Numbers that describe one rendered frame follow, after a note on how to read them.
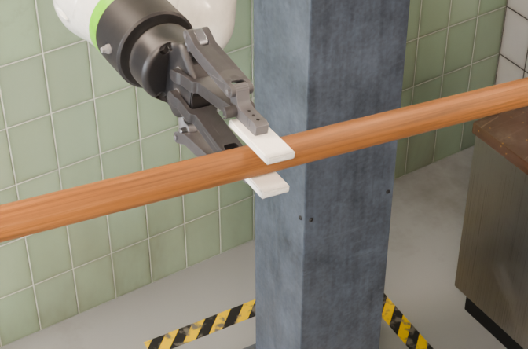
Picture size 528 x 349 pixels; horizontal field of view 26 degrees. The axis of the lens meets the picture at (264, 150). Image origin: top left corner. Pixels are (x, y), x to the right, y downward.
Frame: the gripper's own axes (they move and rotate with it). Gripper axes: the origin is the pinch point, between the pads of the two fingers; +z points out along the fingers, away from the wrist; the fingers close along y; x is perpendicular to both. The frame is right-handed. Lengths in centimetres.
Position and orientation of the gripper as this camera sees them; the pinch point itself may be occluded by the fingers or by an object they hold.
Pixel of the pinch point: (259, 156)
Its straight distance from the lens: 106.3
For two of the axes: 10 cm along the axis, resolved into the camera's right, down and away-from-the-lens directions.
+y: -1.2, 8.2, 5.5
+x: -8.5, 2.1, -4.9
